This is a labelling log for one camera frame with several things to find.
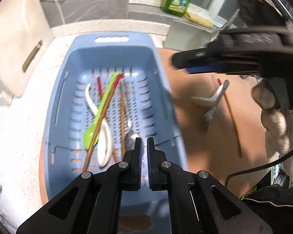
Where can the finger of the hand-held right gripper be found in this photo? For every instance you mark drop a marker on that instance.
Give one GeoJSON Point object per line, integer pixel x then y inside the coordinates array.
{"type": "Point", "coordinates": [210, 68]}

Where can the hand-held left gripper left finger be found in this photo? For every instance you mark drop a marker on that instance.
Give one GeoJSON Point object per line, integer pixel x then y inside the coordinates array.
{"type": "Point", "coordinates": [138, 160]}

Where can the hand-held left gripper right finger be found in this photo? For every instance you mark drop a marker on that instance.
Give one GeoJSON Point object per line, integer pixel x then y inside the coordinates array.
{"type": "Point", "coordinates": [149, 160]}

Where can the metal spoon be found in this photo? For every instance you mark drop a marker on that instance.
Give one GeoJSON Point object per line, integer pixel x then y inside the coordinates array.
{"type": "Point", "coordinates": [130, 141]}

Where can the white ceramic spoon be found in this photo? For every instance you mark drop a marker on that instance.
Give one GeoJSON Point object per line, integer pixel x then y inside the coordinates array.
{"type": "Point", "coordinates": [103, 148]}
{"type": "Point", "coordinates": [210, 101]}

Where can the red-tipped brown chopstick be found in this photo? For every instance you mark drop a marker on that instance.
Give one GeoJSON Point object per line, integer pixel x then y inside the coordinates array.
{"type": "Point", "coordinates": [99, 86]}
{"type": "Point", "coordinates": [117, 84]}
{"type": "Point", "coordinates": [230, 112]}

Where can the metal fork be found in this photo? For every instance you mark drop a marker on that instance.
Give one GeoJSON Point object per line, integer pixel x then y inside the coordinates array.
{"type": "Point", "coordinates": [207, 119]}

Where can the green plastic spoon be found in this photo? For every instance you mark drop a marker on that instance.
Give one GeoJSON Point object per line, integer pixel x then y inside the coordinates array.
{"type": "Point", "coordinates": [90, 136]}

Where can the blue plastic basket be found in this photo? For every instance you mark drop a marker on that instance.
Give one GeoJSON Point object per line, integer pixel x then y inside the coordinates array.
{"type": "Point", "coordinates": [63, 78]}

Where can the person's right hand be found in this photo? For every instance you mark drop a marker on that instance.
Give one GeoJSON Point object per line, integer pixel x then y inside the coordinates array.
{"type": "Point", "coordinates": [273, 124]}

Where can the chrome spring faucet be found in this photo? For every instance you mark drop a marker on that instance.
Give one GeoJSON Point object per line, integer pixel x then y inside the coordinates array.
{"type": "Point", "coordinates": [232, 18]}

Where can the steel sink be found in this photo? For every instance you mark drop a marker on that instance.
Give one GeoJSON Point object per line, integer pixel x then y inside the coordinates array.
{"type": "Point", "coordinates": [185, 36]}

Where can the brown mat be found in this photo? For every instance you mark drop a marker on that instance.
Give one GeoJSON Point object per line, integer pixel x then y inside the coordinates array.
{"type": "Point", "coordinates": [197, 151]}

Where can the yellow sponge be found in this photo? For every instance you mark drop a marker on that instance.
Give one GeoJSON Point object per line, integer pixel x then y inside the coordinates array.
{"type": "Point", "coordinates": [200, 19]}

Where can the black jacket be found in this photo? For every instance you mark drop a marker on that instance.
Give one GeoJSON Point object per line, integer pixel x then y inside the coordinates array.
{"type": "Point", "coordinates": [278, 214]}

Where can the white cutting board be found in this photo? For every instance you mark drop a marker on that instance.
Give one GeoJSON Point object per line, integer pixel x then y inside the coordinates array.
{"type": "Point", "coordinates": [12, 41]}

